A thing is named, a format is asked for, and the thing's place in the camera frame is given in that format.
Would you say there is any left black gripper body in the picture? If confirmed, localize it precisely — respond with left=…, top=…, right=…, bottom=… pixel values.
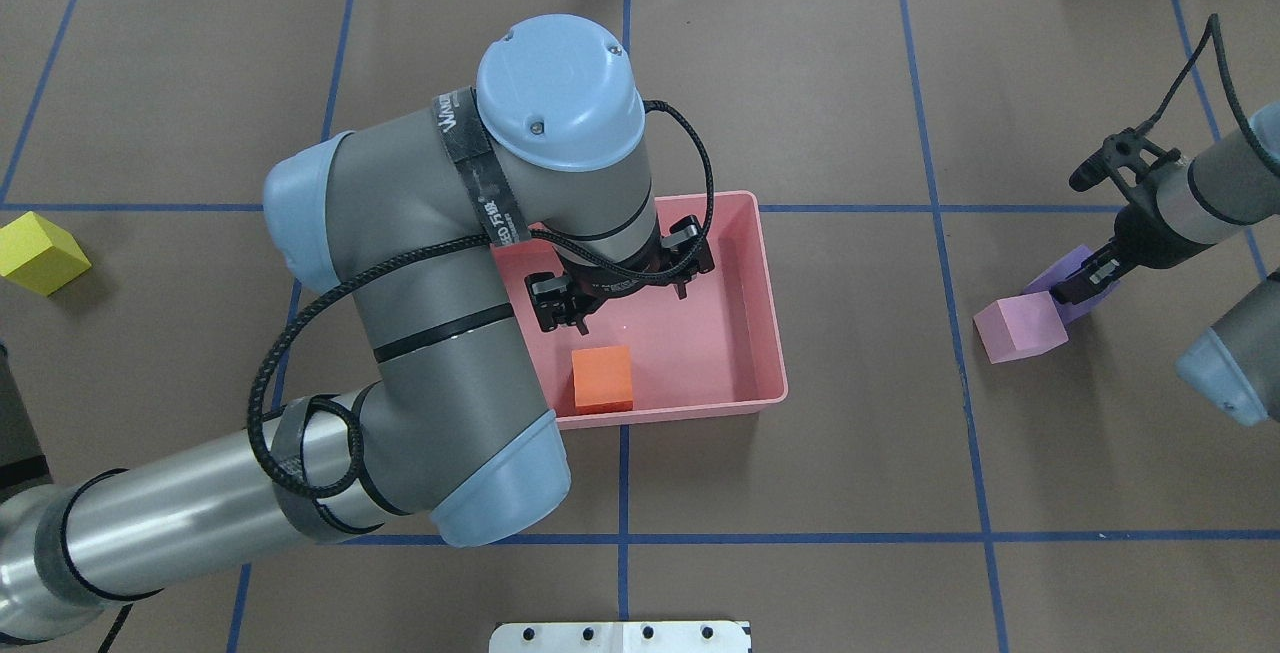
left=556, top=229, right=673, bottom=306

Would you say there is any brown paper table cover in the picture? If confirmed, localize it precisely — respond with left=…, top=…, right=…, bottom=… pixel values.
left=3, top=0, right=1277, bottom=652

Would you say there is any pink foam block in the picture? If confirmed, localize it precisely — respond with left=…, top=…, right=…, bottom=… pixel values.
left=973, top=289, right=1069, bottom=364

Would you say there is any purple foam block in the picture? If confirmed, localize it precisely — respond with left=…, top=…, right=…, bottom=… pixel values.
left=1021, top=246, right=1120, bottom=328

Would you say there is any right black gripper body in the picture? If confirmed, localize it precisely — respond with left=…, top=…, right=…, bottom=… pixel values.
left=1112, top=188, right=1201, bottom=270

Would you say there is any pink plastic bin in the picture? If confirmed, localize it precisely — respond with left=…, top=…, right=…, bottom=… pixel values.
left=494, top=191, right=788, bottom=431

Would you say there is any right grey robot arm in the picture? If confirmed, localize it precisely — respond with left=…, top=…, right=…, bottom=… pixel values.
left=1048, top=102, right=1277, bottom=428

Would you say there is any white mounting plate with bolts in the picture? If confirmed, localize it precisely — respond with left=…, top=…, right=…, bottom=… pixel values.
left=488, top=620, right=754, bottom=652

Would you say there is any yellow foam block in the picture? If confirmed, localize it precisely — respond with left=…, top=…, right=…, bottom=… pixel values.
left=1, top=211, right=92, bottom=297

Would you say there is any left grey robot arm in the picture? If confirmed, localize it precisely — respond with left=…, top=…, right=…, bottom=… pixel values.
left=3, top=14, right=714, bottom=649

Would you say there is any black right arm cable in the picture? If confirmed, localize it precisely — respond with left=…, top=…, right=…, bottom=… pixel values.
left=1068, top=13, right=1280, bottom=196

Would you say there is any orange foam block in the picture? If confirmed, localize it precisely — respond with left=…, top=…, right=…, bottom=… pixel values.
left=571, top=346, right=635, bottom=415

